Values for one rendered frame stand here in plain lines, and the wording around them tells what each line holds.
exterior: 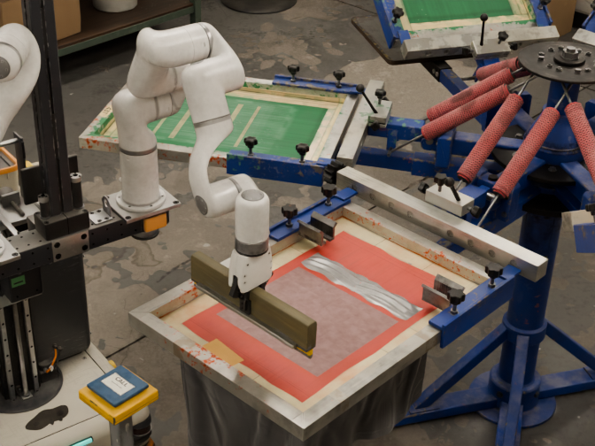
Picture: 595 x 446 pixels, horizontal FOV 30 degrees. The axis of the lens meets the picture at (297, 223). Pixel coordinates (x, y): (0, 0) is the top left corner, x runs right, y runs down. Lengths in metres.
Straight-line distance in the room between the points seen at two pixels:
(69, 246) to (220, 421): 0.58
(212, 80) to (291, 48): 4.27
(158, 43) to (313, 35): 4.43
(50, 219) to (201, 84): 0.58
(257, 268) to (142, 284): 2.10
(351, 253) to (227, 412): 0.57
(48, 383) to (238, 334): 1.12
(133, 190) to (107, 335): 1.54
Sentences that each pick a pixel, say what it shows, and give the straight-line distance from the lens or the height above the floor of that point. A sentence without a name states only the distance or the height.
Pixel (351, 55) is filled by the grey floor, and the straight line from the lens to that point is 6.61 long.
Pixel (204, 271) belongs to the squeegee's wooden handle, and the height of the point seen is 1.13.
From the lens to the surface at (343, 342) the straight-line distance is 2.68.
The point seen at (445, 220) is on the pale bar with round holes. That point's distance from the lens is 3.01.
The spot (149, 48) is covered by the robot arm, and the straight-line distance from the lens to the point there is 2.47.
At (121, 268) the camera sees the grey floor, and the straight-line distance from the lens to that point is 4.64.
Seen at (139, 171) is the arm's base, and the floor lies 1.25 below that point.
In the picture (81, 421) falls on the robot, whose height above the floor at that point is 0.28.
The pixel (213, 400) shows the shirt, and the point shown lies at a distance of 2.78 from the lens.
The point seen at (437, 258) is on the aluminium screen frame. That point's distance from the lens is 2.97.
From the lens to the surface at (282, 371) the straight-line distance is 2.59.
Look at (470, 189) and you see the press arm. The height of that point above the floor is 1.04.
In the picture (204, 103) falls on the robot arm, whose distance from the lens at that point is 2.41.
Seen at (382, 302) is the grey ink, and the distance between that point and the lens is 2.81.
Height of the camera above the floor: 2.61
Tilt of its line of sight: 32 degrees down
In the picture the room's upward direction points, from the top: 2 degrees clockwise
